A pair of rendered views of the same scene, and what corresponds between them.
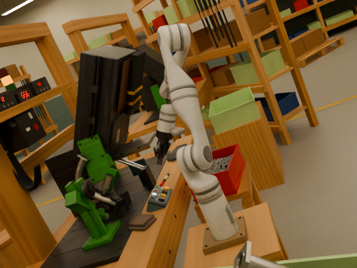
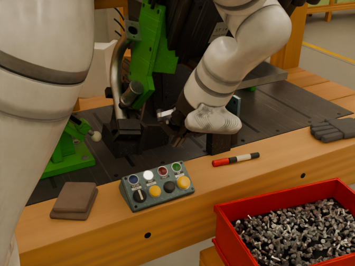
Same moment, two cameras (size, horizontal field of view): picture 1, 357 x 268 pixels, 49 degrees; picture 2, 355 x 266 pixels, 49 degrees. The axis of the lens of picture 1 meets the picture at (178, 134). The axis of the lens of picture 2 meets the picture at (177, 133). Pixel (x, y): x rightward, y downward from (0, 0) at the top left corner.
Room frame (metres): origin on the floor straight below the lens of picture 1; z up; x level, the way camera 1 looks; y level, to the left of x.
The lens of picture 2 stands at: (1.21, -0.36, 1.45)
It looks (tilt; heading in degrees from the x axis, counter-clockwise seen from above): 29 degrees down; 47
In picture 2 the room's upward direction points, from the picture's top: straight up
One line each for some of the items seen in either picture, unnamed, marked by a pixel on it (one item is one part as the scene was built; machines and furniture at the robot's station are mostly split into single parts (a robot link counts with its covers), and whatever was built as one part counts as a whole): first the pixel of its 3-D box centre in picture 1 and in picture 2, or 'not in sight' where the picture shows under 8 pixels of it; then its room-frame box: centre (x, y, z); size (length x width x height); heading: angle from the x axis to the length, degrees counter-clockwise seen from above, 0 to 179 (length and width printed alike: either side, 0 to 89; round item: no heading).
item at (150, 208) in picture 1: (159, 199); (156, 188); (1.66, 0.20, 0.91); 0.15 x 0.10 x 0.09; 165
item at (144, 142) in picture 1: (118, 152); (215, 59); (1.98, 0.32, 1.11); 0.39 x 0.16 x 0.03; 75
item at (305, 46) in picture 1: (306, 47); not in sight; (7.89, -3.06, 0.22); 1.20 x 0.80 x 0.44; 112
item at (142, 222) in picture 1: (142, 222); (74, 199); (1.50, 0.28, 0.91); 0.10 x 0.08 x 0.03; 43
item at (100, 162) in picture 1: (97, 156); (157, 43); (1.84, 0.39, 1.17); 0.13 x 0.12 x 0.20; 165
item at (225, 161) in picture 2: (164, 179); (235, 159); (1.90, 0.16, 0.91); 0.13 x 0.02 x 0.02; 157
